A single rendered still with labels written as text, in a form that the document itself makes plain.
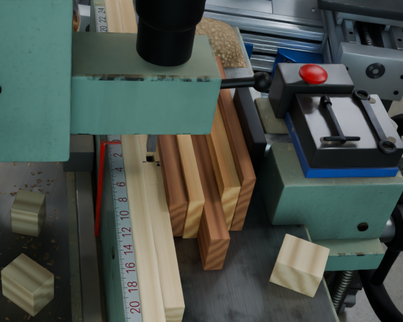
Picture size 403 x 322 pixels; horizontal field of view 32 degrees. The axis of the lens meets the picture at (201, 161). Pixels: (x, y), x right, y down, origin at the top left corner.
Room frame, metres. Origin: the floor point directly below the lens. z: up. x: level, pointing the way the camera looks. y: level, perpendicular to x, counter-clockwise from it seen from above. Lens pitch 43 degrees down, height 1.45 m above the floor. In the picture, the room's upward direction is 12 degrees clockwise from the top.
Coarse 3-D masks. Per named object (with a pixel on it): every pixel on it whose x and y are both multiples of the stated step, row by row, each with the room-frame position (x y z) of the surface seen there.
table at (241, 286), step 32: (256, 96) 0.72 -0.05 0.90; (256, 192) 0.55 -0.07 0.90; (256, 224) 0.51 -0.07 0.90; (192, 256) 0.45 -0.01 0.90; (256, 256) 0.46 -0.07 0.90; (352, 256) 0.52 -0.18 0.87; (192, 288) 0.41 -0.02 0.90; (224, 288) 0.42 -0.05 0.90; (256, 288) 0.42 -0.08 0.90; (320, 288) 0.44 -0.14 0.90; (192, 320) 0.37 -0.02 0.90; (224, 320) 0.38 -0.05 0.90; (256, 320) 0.39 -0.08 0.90; (288, 320) 0.40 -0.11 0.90; (320, 320) 0.40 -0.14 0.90
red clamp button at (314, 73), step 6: (306, 66) 0.63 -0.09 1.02; (312, 66) 0.63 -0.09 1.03; (318, 66) 0.63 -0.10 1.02; (300, 72) 0.62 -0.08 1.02; (306, 72) 0.62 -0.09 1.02; (312, 72) 0.62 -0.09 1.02; (318, 72) 0.62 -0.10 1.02; (324, 72) 0.62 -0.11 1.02; (306, 78) 0.61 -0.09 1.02; (312, 78) 0.61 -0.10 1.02; (318, 78) 0.61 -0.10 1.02; (324, 78) 0.62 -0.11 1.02
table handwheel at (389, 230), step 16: (400, 128) 0.71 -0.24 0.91; (400, 208) 0.64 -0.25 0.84; (400, 224) 0.62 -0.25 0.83; (384, 240) 0.61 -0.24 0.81; (400, 240) 0.60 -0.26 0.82; (384, 256) 0.63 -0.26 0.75; (368, 272) 0.65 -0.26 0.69; (384, 272) 0.63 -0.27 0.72; (368, 288) 0.63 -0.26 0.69; (384, 288) 0.63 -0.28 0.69; (384, 304) 0.60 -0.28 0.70; (384, 320) 0.57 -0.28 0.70; (400, 320) 0.56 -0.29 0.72
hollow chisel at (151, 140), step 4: (148, 136) 0.53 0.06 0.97; (152, 136) 0.53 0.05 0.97; (156, 136) 0.53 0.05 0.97; (148, 140) 0.53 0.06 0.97; (152, 140) 0.53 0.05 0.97; (156, 140) 0.53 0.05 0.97; (148, 144) 0.53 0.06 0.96; (152, 144) 0.53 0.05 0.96; (156, 144) 0.53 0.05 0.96; (148, 148) 0.53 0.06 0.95; (152, 148) 0.53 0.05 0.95
